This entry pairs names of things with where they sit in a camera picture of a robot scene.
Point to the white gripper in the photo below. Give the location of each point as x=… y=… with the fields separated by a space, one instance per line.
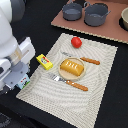
x=14 y=59

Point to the yellow butter box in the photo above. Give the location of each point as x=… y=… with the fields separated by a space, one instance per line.
x=44 y=62

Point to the orange bread loaf toy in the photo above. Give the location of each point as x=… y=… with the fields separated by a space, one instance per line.
x=72 y=67

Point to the red tomato toy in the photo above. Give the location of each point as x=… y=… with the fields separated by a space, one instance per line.
x=76 y=42

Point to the light blue milk carton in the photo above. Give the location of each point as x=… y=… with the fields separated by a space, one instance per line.
x=23 y=82

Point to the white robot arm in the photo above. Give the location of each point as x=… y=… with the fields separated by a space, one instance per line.
x=10 y=11

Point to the round wooden plate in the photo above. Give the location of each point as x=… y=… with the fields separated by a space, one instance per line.
x=68 y=76

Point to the white woven placemat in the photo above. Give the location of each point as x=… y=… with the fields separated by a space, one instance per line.
x=78 y=108

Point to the small grey pot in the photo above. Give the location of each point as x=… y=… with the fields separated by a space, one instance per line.
x=72 y=11

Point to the large grey pot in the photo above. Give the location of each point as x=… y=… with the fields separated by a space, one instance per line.
x=95 y=14

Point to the brown stove board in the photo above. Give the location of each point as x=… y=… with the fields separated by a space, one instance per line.
x=109 y=30

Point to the beige bowl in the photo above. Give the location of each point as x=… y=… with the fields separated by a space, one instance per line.
x=124 y=16

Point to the fork with wooden handle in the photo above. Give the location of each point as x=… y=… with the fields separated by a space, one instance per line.
x=76 y=85

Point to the knife with wooden handle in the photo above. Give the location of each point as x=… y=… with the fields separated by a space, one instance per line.
x=82 y=58

